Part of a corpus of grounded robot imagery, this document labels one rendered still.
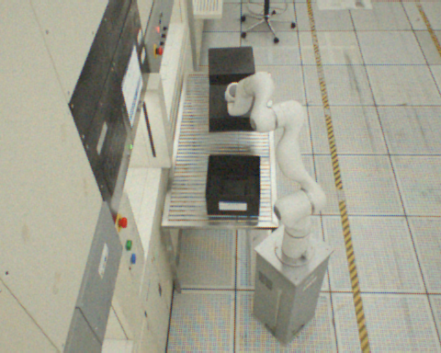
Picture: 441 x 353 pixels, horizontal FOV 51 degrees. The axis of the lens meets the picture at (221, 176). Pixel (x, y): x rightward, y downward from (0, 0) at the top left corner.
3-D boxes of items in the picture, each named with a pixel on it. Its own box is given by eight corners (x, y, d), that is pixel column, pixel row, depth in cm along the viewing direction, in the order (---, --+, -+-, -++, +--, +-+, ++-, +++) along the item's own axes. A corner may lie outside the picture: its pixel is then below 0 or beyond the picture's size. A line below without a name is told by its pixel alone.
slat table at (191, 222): (271, 295, 292) (278, 226, 234) (176, 293, 295) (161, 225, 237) (265, 148, 377) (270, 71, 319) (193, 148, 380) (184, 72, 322)
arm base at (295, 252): (322, 249, 225) (327, 227, 211) (296, 273, 217) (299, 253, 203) (292, 226, 234) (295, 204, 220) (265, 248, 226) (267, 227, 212)
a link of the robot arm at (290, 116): (288, 217, 204) (320, 204, 208) (300, 223, 192) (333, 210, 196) (258, 108, 193) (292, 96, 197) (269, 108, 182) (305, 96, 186)
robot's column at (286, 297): (315, 316, 282) (334, 249, 224) (285, 347, 270) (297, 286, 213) (281, 286, 296) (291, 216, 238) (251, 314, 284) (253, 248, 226)
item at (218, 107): (262, 130, 253) (263, 113, 243) (209, 132, 253) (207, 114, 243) (258, 96, 272) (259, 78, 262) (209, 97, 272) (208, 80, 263)
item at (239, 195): (206, 215, 240) (204, 195, 227) (209, 175, 259) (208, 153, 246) (259, 216, 239) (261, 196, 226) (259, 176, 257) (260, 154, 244)
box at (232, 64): (254, 105, 297) (255, 73, 277) (210, 107, 297) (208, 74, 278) (252, 77, 315) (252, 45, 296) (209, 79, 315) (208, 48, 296)
